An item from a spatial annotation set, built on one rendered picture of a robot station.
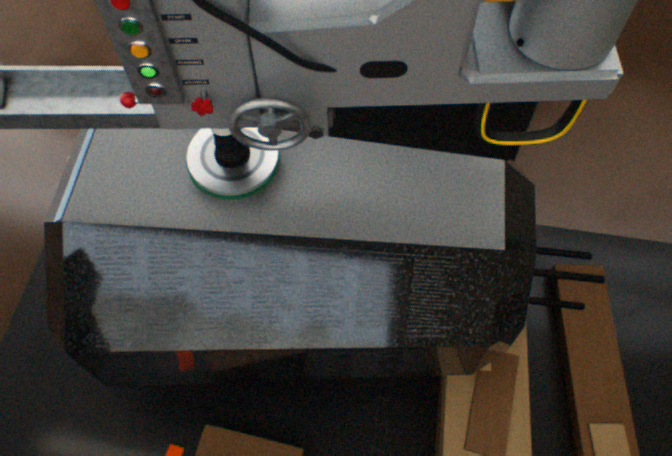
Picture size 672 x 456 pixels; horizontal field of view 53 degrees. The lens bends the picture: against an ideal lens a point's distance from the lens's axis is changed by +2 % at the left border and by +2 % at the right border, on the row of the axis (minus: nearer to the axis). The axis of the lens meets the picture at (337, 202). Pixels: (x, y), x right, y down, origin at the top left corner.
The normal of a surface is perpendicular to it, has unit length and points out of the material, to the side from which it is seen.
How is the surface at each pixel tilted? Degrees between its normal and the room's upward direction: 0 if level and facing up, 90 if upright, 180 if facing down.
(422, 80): 90
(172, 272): 45
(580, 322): 0
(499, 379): 0
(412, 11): 90
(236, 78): 90
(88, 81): 90
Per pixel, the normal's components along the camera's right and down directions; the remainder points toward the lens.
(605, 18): 0.21, 0.85
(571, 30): -0.25, 0.84
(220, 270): -0.06, 0.26
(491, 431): 0.00, -0.49
